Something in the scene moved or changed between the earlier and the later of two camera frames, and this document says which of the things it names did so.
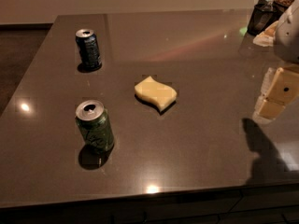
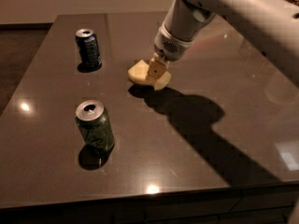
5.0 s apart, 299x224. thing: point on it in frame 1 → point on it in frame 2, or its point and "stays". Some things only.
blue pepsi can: x=89 y=48 stays
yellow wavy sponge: x=160 y=93 → x=137 y=73
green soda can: x=93 y=120 stays
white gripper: x=288 y=36 → x=169 y=46
